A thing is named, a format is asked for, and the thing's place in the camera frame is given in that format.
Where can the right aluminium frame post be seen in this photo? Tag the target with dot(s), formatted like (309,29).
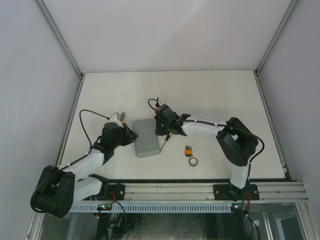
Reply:
(277,34)

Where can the grey plastic tool case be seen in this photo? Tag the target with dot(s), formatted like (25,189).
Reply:
(147,143)

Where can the aluminium frame post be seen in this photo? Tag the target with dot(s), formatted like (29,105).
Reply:
(53,27)
(277,34)

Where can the black yellow screwdriver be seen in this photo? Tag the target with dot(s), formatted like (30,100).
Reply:
(166,141)

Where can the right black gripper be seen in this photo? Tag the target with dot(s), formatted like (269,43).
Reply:
(158,131)

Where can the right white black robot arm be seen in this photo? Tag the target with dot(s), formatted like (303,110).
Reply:
(239,145)

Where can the left aluminium frame post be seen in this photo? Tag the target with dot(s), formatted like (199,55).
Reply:
(53,27)

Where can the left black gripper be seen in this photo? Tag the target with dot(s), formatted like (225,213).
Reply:
(130,136)

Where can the aluminium front rail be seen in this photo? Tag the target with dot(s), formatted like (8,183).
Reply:
(260,192)

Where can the blue slotted cable duct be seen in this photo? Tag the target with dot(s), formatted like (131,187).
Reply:
(150,208)

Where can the orange hex key set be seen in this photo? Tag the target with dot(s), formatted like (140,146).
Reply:
(188,151)

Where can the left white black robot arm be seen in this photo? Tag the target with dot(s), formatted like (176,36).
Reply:
(60,187)

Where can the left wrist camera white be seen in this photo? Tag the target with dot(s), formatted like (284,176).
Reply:
(115,118)

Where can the black tape roll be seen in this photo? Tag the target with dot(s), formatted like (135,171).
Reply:
(193,162)

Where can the orange black pliers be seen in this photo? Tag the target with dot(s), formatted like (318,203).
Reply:
(122,116)

